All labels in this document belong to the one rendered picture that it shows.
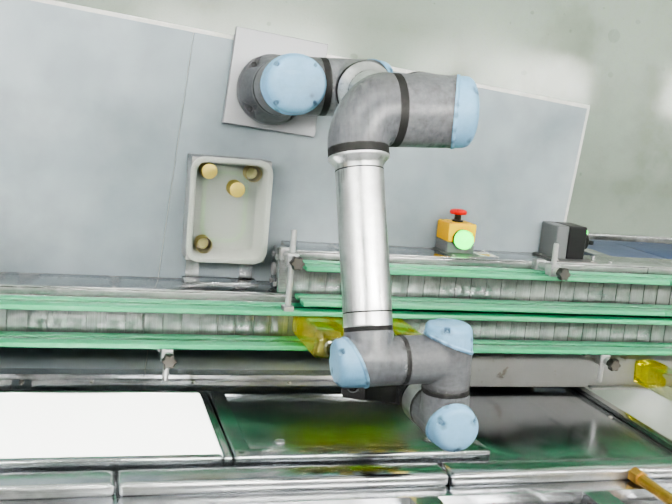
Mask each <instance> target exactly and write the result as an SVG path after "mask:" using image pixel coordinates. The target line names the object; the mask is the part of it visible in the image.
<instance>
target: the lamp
mask: <svg viewBox="0 0 672 504"><path fill-rule="evenodd" d="M473 242H474V238H473V235H472V234H471V233H470V232H469V231H467V230H464V229H461V230H458V231H457V232H455V234H454V236H453V244H454V245H455V246H456V247H457V248H459V249H464V250H465V249H469V248H470V247H471V246H472V244H473Z"/></svg>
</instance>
